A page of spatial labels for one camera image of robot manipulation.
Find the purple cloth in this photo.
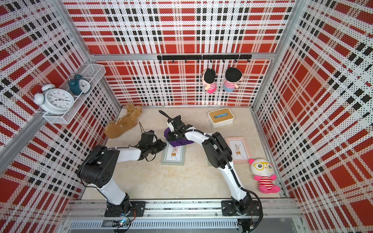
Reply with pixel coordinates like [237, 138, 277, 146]
[164, 128, 194, 148]

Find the green picture frame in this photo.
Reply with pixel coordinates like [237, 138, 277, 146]
[161, 142, 186, 166]

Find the pink picture frame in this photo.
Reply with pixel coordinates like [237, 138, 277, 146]
[225, 136, 251, 163]

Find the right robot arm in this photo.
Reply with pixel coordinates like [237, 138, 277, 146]
[159, 110, 254, 215]

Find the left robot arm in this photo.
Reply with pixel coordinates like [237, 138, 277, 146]
[75, 130, 167, 216]

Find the brown plush toy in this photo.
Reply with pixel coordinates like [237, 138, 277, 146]
[104, 103, 143, 139]

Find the white tissue box wooden lid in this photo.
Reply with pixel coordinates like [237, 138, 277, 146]
[208, 108, 235, 129]

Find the doll with pink clothes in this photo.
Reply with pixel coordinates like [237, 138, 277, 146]
[202, 69, 217, 94]

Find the doll with blue clothes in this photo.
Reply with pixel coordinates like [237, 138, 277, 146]
[223, 67, 242, 92]

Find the green circuit board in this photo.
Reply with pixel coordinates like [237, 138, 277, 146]
[112, 220, 129, 228]

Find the teal alarm clock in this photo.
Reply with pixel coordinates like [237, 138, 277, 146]
[68, 74, 91, 96]

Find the white pink plush toy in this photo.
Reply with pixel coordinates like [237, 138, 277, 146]
[249, 158, 280, 194]

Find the white alarm clock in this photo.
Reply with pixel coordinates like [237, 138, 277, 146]
[33, 83, 74, 115]

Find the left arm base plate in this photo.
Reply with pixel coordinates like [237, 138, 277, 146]
[105, 201, 146, 217]

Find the black hook rail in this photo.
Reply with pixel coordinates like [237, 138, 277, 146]
[157, 54, 253, 62]

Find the white wire shelf basket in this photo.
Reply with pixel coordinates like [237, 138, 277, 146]
[43, 63, 106, 124]

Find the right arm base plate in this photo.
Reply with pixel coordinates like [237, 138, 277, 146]
[221, 200, 261, 216]

